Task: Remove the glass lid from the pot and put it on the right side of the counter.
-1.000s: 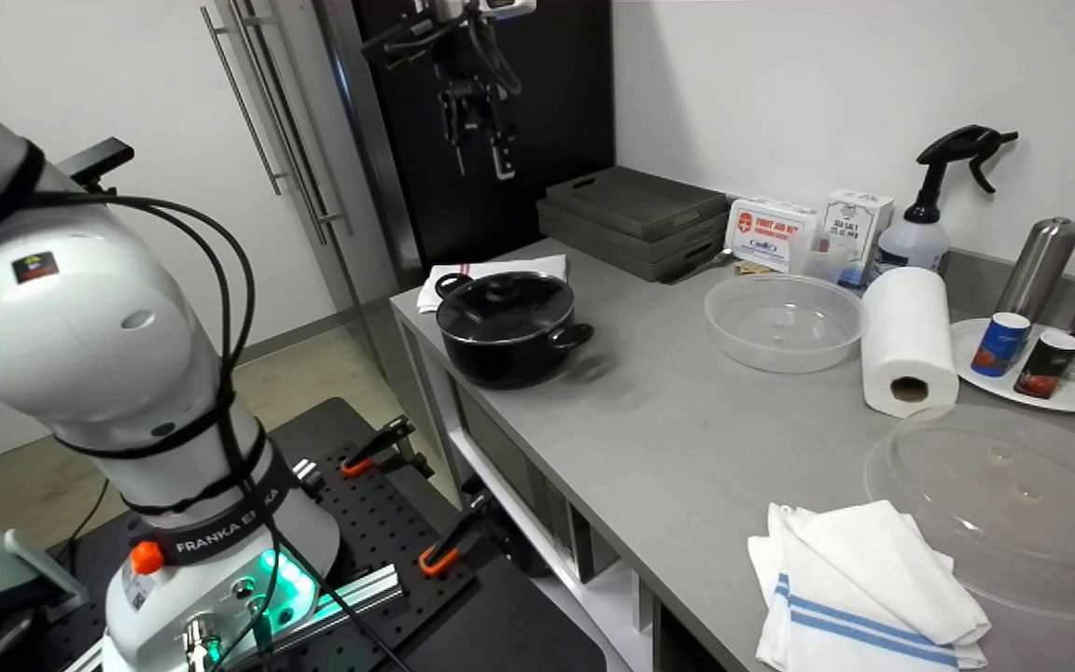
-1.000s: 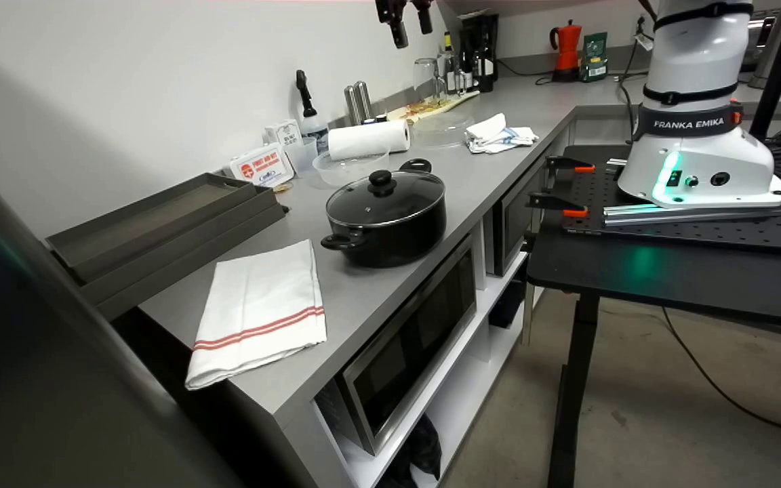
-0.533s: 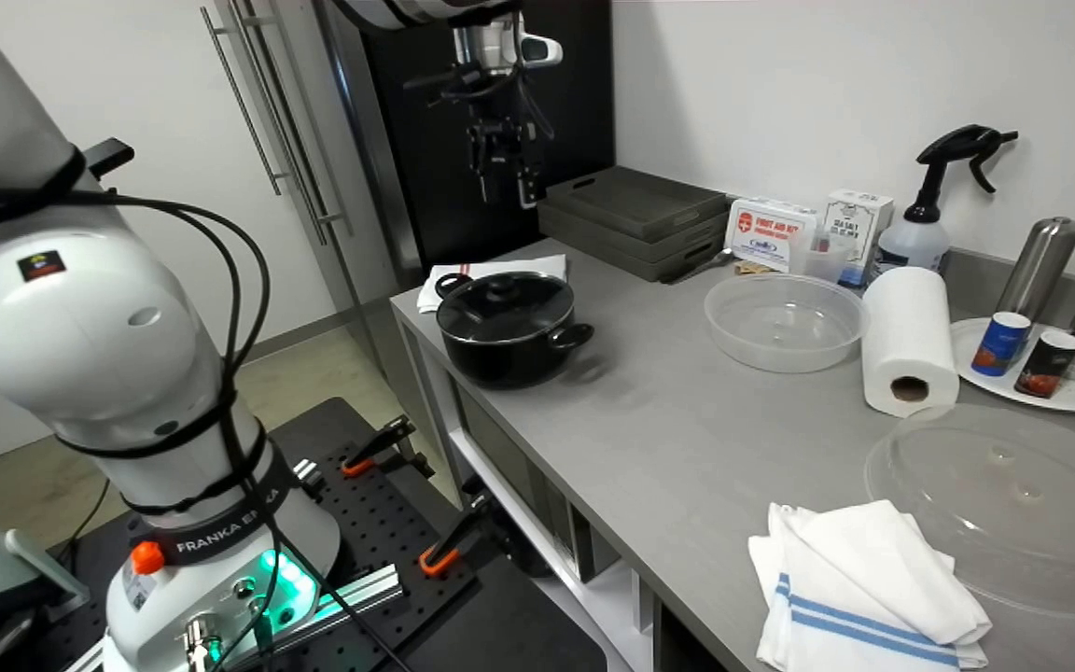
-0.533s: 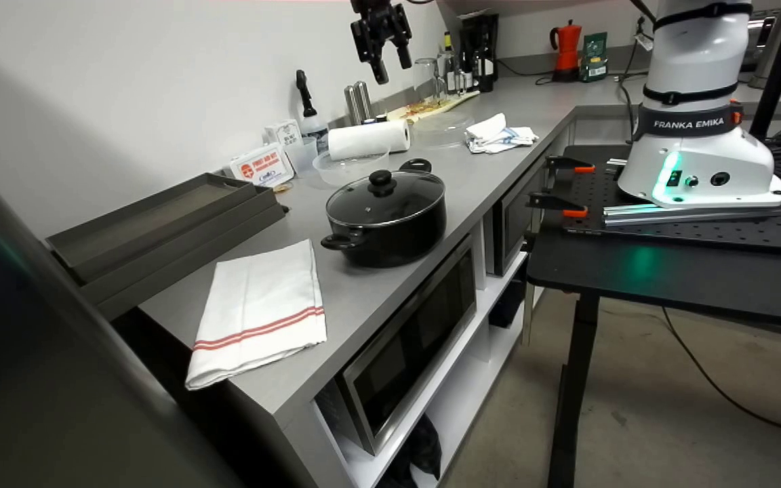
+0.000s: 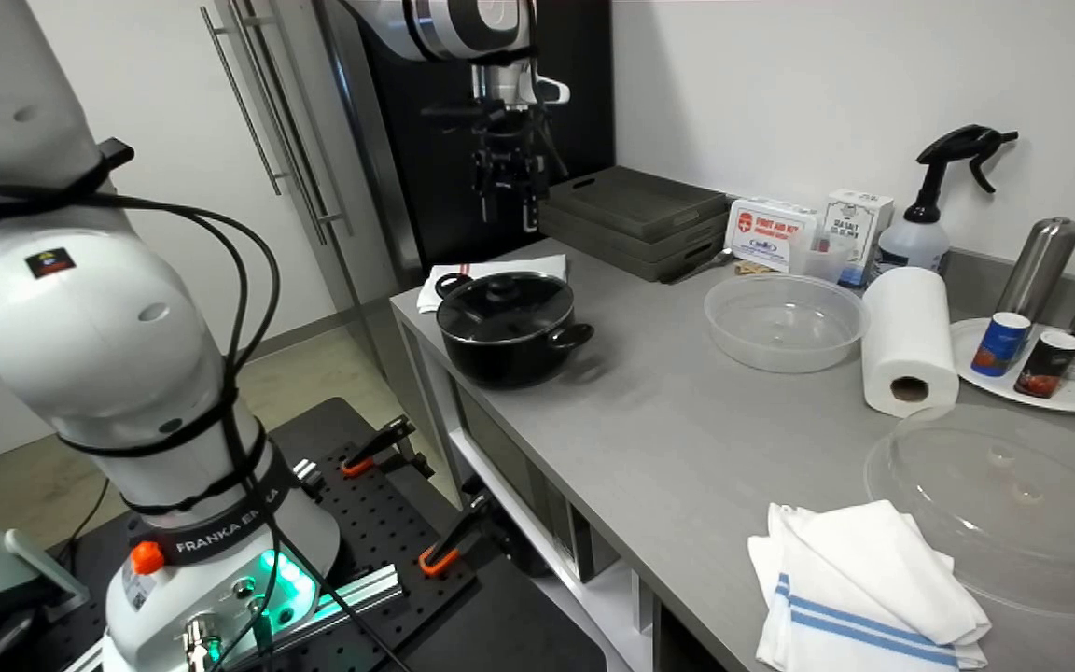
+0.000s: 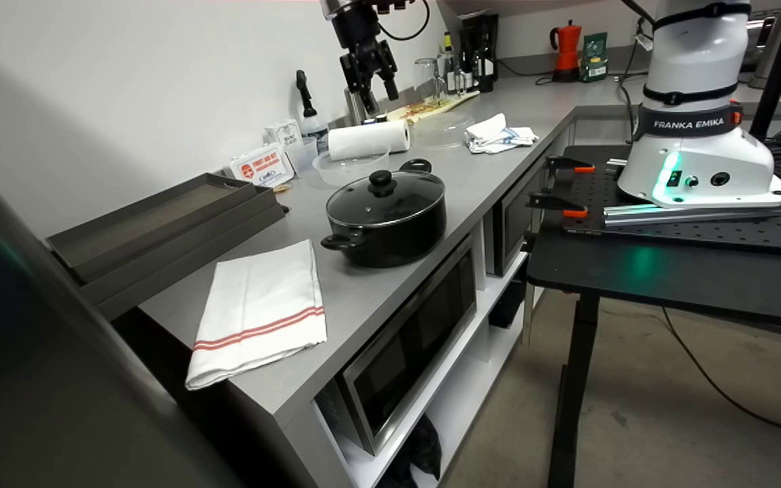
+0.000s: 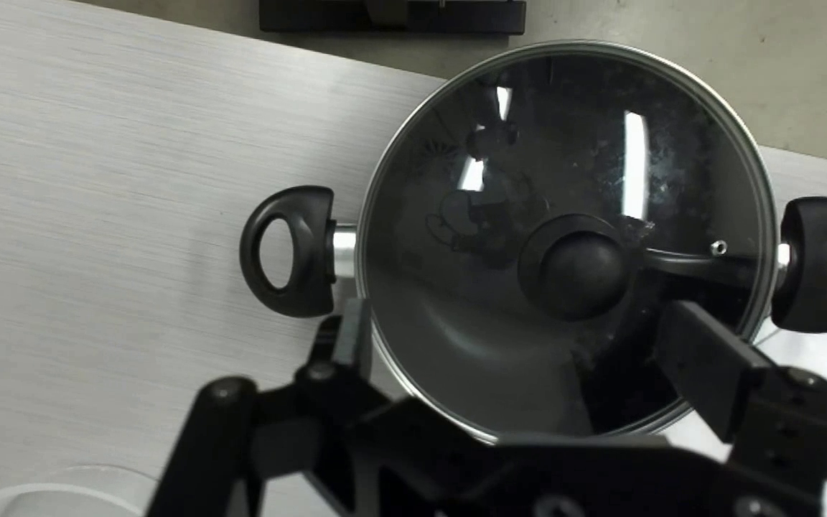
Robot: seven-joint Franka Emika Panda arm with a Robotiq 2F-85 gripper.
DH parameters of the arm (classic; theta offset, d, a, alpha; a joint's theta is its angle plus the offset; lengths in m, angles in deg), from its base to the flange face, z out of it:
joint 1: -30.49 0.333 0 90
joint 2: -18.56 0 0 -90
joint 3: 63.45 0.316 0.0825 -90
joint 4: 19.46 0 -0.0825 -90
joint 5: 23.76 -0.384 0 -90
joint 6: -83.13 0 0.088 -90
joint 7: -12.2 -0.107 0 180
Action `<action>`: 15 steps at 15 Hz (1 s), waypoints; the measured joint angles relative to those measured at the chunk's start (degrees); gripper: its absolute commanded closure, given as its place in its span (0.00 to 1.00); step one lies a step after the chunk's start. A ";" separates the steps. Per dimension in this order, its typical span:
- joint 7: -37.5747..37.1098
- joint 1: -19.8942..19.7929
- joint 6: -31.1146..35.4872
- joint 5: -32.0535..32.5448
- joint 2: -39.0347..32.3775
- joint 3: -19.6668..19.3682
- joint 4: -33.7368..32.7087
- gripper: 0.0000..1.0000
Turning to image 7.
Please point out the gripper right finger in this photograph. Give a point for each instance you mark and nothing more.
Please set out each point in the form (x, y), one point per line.
(715, 366)

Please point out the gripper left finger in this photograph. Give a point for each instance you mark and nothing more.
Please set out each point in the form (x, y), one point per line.
(223, 431)

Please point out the glass lid with black knob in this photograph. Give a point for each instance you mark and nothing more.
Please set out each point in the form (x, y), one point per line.
(578, 273)

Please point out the black rectangular box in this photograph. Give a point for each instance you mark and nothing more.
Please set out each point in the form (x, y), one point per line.
(392, 18)

